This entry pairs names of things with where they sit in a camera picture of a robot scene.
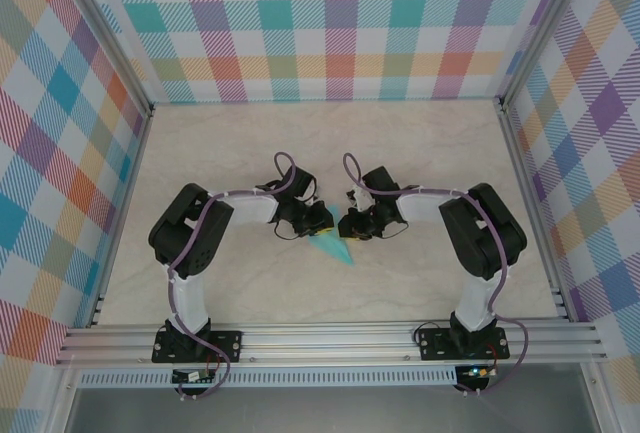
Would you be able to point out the teal square paper sheet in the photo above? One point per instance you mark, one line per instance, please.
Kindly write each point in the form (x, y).
(337, 250)

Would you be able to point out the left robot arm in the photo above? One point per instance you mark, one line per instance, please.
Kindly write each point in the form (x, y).
(192, 303)

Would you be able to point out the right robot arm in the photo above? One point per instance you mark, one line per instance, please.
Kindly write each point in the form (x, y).
(475, 303)

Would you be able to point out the grey metal panel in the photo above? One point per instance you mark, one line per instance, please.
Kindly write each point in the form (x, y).
(325, 410)

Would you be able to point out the circuit board with green light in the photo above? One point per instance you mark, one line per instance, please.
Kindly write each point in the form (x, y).
(475, 372)

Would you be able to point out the small black circuit board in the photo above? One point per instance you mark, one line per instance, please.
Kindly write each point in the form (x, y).
(192, 377)

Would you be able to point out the long aluminium base rail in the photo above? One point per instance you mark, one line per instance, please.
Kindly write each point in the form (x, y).
(325, 340)

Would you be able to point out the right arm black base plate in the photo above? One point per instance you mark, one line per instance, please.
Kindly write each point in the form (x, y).
(435, 343)

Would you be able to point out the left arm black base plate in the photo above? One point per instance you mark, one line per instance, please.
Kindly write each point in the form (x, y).
(227, 345)

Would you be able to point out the aluminium side rail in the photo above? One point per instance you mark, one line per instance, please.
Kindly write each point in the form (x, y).
(122, 213)
(535, 213)

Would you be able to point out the aluminium frame post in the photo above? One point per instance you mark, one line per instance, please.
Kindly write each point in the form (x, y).
(105, 33)
(542, 33)

